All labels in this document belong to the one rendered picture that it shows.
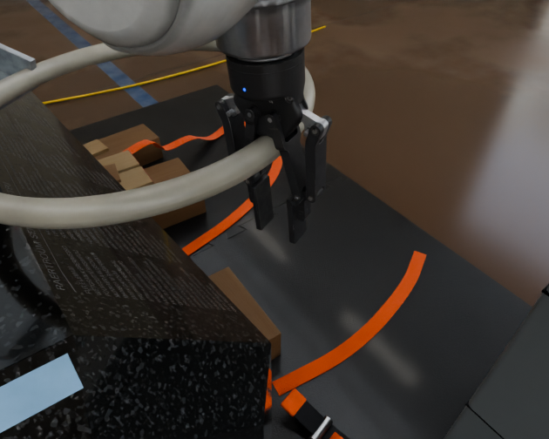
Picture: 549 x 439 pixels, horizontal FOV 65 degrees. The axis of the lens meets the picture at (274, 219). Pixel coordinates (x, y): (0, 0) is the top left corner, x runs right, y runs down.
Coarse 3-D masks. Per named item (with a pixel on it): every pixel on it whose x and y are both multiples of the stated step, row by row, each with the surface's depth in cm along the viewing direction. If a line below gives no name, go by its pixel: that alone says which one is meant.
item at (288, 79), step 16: (240, 64) 39; (256, 64) 39; (272, 64) 39; (288, 64) 39; (304, 64) 42; (240, 80) 40; (256, 80) 40; (272, 80) 39; (288, 80) 40; (304, 80) 42; (240, 96) 42; (256, 96) 41; (272, 96) 40; (288, 96) 41; (288, 112) 43; (288, 128) 44
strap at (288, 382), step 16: (144, 144) 178; (176, 144) 196; (272, 176) 194; (240, 208) 178; (224, 224) 172; (208, 240) 165; (416, 256) 159; (416, 272) 154; (400, 288) 148; (384, 304) 144; (400, 304) 144; (384, 320) 139; (352, 336) 135; (368, 336) 135; (336, 352) 131; (352, 352) 131; (304, 368) 127; (320, 368) 127; (288, 384) 123
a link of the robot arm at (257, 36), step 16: (272, 0) 34; (288, 0) 35; (304, 0) 36; (256, 16) 35; (272, 16) 35; (288, 16) 36; (304, 16) 37; (240, 32) 36; (256, 32) 36; (272, 32) 36; (288, 32) 37; (304, 32) 38; (224, 48) 38; (240, 48) 37; (256, 48) 37; (272, 48) 37; (288, 48) 37
